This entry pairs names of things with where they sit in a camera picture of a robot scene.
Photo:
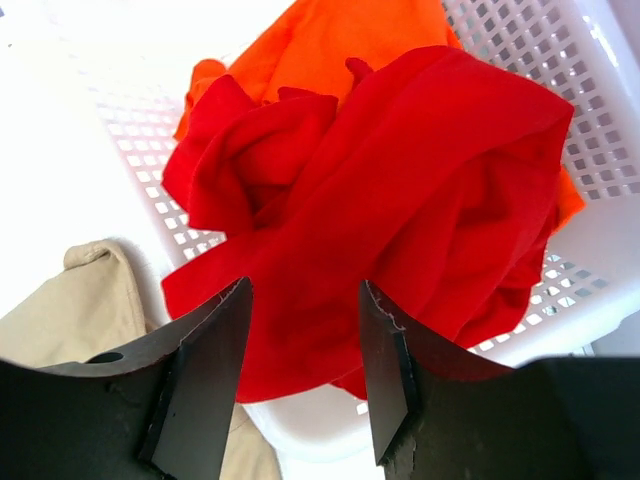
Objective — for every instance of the beige t shirt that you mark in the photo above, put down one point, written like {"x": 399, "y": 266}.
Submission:
{"x": 93, "y": 305}

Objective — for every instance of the red t shirt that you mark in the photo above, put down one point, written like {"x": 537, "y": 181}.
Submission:
{"x": 304, "y": 326}

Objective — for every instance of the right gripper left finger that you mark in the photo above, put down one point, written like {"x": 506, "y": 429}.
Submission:
{"x": 158, "y": 407}

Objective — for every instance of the white plastic basket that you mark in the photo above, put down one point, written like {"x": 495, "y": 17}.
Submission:
{"x": 141, "y": 61}

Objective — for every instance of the orange t shirt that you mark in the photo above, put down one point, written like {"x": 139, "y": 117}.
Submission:
{"x": 325, "y": 45}

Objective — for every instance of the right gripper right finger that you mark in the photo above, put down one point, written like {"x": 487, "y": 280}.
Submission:
{"x": 438, "y": 411}

